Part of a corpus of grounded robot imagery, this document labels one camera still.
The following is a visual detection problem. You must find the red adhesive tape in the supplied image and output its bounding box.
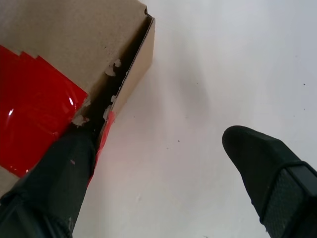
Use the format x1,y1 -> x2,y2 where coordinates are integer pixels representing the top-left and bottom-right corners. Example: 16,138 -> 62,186
0,44 -> 117,189

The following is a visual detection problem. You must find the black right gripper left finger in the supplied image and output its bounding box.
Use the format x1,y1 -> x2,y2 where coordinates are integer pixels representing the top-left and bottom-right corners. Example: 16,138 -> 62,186
0,123 -> 97,238

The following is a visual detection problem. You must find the brown cardboard box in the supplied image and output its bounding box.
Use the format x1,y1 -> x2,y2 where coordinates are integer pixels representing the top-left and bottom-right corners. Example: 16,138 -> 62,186
0,0 -> 156,179

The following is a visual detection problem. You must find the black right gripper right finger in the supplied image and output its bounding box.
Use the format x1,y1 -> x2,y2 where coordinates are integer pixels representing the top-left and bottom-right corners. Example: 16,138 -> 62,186
221,125 -> 317,238

